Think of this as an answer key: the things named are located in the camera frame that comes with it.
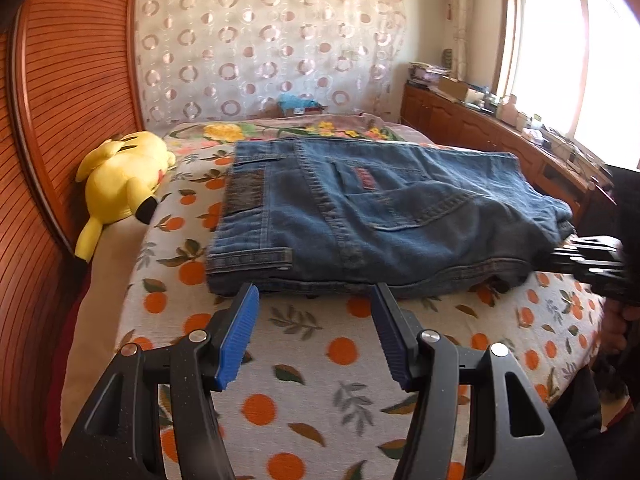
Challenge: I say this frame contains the yellow plush toy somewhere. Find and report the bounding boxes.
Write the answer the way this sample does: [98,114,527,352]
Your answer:
[75,131,177,262]

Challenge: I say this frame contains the slatted wooden wardrobe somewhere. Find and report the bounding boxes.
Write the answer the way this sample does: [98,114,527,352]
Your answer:
[0,0,146,461]

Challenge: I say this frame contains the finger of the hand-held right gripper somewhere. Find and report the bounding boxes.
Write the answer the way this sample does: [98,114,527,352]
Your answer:
[550,237,626,277]

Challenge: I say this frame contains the circle pattern sheer curtain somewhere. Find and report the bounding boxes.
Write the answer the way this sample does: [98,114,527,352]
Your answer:
[135,0,408,126]

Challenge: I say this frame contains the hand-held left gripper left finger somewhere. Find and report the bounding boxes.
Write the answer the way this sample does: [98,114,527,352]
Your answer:
[57,282,261,480]

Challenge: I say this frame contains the stack of papers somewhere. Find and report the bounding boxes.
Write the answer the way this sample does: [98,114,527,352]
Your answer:
[407,62,451,86]

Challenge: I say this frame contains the blue denim pants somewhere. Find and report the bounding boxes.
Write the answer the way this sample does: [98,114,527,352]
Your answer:
[206,139,575,297]

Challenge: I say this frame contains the wood framed window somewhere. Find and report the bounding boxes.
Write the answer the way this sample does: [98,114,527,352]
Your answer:
[492,0,640,171]

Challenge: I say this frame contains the beige window curtain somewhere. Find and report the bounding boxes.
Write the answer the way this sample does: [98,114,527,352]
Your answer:
[442,0,473,81]

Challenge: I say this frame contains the person's dark clothing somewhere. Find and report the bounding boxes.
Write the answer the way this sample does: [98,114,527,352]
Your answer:
[550,355,640,480]

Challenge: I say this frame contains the beige mattress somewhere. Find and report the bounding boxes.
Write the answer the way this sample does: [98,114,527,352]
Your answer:
[60,220,151,461]

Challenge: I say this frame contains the cardboard box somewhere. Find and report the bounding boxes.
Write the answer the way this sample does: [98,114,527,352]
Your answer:
[437,76,481,101]

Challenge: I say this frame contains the blue bag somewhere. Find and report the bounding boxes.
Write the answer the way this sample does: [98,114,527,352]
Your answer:
[277,92,321,116]

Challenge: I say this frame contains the floral blanket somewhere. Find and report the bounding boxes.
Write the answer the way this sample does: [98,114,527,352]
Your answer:
[162,112,431,157]

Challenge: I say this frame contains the person's right hand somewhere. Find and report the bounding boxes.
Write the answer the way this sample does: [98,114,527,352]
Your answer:
[600,301,640,357]

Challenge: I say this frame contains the long wooden cabinet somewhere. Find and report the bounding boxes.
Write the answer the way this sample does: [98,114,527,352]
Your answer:
[400,82,616,226]

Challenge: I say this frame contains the orange fruit print bed sheet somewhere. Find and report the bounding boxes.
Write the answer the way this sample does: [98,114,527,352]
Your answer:
[115,145,606,480]

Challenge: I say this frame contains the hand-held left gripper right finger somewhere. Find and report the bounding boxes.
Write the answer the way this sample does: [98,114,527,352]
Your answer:
[370,282,578,480]

